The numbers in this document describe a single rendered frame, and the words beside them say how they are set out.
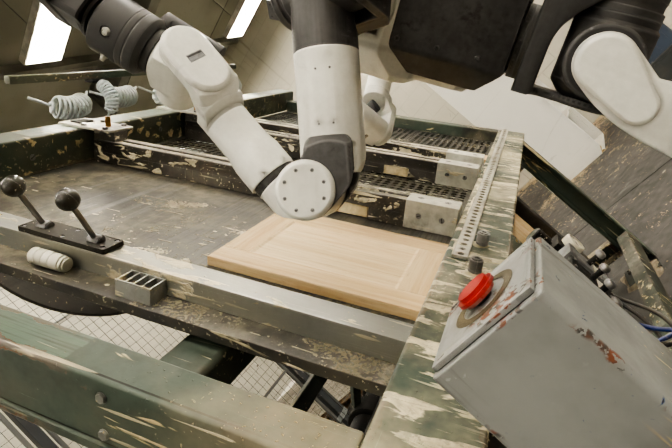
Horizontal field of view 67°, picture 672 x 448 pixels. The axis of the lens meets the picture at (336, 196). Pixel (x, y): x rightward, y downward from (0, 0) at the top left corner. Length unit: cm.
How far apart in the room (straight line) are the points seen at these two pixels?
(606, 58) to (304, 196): 47
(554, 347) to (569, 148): 456
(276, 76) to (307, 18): 664
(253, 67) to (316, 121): 686
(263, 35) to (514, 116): 383
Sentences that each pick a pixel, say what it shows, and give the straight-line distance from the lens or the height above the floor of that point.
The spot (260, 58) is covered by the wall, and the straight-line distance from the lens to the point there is 742.
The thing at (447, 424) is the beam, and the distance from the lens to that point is 60.
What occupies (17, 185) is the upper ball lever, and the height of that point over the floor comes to 153.
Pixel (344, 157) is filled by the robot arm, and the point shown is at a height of 113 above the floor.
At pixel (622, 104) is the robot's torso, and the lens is 83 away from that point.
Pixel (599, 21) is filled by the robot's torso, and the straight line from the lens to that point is 85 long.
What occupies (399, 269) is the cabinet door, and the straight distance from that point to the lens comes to 98.
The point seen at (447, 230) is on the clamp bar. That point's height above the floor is 91.
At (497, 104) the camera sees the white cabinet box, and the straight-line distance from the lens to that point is 490.
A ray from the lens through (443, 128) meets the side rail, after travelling 253.
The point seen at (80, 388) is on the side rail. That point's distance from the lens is 69.
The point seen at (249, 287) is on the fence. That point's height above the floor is 112.
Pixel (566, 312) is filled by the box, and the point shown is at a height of 90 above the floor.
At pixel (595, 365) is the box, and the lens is 42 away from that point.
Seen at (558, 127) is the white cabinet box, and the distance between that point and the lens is 490.
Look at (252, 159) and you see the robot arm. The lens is 68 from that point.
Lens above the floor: 104
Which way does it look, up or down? 5 degrees up
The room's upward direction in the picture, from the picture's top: 48 degrees counter-clockwise
